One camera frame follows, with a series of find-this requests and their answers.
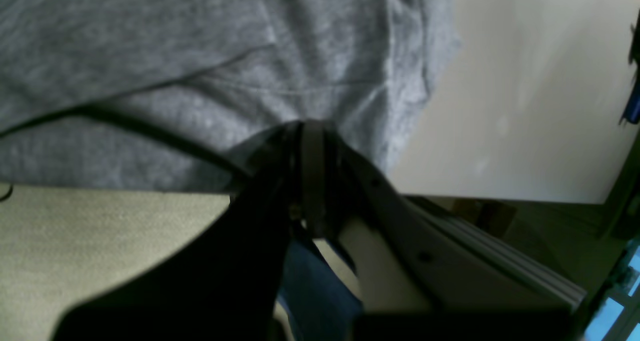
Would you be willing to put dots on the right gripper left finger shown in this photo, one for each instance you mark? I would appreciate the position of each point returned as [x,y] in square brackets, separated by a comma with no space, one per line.
[223,285]

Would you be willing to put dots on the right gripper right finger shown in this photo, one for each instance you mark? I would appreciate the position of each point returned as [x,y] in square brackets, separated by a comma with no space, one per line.
[424,274]

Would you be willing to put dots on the grey T-shirt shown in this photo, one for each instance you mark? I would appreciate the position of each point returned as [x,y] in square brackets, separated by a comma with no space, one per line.
[188,95]

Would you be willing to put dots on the blue clamp tool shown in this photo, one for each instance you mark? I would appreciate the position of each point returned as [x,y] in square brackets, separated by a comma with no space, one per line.
[631,113]

